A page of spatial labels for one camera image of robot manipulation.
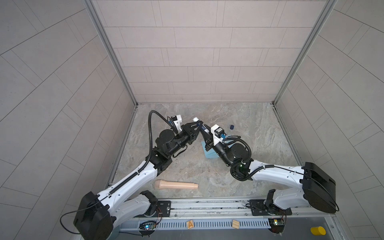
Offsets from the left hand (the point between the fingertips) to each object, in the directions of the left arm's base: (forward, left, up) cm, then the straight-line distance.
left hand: (207, 125), depth 64 cm
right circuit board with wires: (-33, -33, -32) cm, 57 cm away
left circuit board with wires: (-34, +26, -28) cm, 51 cm away
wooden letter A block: (-34, +7, -30) cm, 46 cm away
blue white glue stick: (+4, +5, -1) cm, 6 cm away
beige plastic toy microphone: (-17, +22, -29) cm, 40 cm away
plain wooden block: (-33, -13, -31) cm, 47 cm away
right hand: (+1, +2, -3) cm, 3 cm away
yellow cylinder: (-35, -47, -26) cm, 64 cm away
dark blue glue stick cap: (+21, -19, -32) cm, 43 cm away
